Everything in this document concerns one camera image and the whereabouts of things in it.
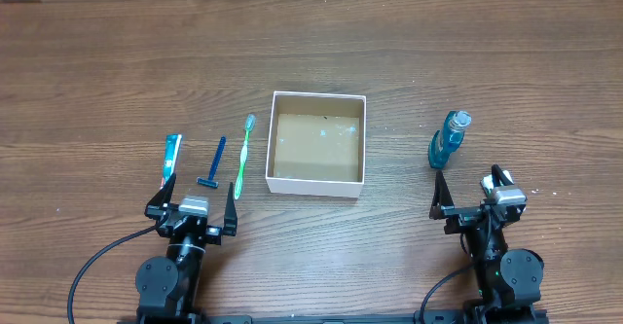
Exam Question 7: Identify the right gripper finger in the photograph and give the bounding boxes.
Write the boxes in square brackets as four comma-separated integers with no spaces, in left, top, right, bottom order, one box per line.
[431,170,455,209]
[491,164,514,188]

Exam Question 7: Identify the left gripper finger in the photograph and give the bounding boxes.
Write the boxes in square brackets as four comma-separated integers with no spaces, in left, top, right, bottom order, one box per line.
[146,173,176,208]
[223,183,238,235]

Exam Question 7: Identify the green floss packet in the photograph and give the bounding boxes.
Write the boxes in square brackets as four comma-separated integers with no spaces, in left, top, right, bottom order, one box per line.
[480,170,514,195]

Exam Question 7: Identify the blue disposable razor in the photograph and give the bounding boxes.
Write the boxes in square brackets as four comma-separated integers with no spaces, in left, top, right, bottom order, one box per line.
[197,136,227,189]

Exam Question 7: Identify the teal toothpaste tube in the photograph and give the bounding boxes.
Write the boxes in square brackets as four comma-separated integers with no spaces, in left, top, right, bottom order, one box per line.
[161,133,183,187]

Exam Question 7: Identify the blue mouthwash bottle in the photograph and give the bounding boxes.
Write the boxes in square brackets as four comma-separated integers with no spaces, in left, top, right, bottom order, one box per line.
[428,110,472,169]

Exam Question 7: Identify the green toothbrush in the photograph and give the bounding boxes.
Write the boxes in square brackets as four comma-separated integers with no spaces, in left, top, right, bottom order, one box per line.
[234,114,256,199]

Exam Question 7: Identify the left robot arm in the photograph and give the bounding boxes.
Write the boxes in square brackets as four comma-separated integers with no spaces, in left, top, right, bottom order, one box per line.
[135,175,238,323]

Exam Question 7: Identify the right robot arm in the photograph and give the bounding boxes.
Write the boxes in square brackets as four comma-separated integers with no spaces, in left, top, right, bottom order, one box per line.
[416,164,549,324]

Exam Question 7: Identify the white cardboard box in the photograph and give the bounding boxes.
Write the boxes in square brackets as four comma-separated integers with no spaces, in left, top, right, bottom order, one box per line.
[265,91,367,198]

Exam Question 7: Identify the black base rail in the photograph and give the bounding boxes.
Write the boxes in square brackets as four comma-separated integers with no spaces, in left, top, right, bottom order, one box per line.
[207,309,465,324]

